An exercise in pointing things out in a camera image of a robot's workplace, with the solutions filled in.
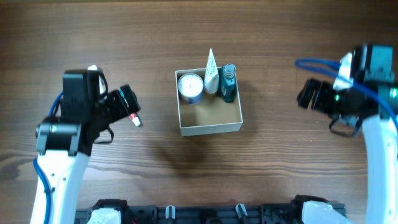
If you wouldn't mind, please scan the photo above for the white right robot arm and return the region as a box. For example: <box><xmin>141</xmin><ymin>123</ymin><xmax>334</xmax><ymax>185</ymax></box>
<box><xmin>295</xmin><ymin>44</ymin><xmax>397</xmax><ymax>223</ymax></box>

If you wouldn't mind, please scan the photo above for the white cardboard box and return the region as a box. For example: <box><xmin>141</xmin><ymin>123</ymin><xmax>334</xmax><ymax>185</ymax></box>
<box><xmin>175</xmin><ymin>68</ymin><xmax>243</xmax><ymax>136</ymax></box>

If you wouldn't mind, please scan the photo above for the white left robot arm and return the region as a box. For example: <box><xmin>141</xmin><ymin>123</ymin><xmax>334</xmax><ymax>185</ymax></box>
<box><xmin>30</xmin><ymin>65</ymin><xmax>141</xmax><ymax>223</ymax></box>

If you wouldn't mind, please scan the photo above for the cotton swab round container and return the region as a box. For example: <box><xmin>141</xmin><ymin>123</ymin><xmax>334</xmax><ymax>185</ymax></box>
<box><xmin>177</xmin><ymin>73</ymin><xmax>204</xmax><ymax>105</ymax></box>

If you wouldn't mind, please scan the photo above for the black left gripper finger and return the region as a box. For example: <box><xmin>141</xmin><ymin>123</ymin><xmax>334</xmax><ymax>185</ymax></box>
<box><xmin>105</xmin><ymin>90</ymin><xmax>128</xmax><ymax>123</ymax></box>
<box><xmin>119</xmin><ymin>85</ymin><xmax>141</xmax><ymax>114</ymax></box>

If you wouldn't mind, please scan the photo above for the blue mouthwash bottle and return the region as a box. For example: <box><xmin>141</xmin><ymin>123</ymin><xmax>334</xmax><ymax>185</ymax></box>
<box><xmin>220</xmin><ymin>63</ymin><xmax>236</xmax><ymax>103</ymax></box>

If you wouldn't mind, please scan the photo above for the Colgate toothpaste tube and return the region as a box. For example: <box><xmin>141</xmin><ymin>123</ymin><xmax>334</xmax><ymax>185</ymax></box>
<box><xmin>119</xmin><ymin>89</ymin><xmax>143</xmax><ymax>128</ymax></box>

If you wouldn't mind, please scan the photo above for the white patterned tube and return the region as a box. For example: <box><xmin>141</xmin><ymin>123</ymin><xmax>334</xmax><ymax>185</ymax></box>
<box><xmin>203</xmin><ymin>49</ymin><xmax>219</xmax><ymax>95</ymax></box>

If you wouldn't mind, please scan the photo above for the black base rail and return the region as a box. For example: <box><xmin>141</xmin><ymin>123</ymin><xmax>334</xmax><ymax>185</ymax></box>
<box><xmin>74</xmin><ymin>195</ymin><xmax>346</xmax><ymax>224</ymax></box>

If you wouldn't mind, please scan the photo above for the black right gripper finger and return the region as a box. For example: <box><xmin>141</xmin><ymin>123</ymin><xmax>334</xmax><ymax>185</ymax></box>
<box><xmin>297</xmin><ymin>78</ymin><xmax>320</xmax><ymax>109</ymax></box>
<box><xmin>311</xmin><ymin>82</ymin><xmax>335</xmax><ymax>113</ymax></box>

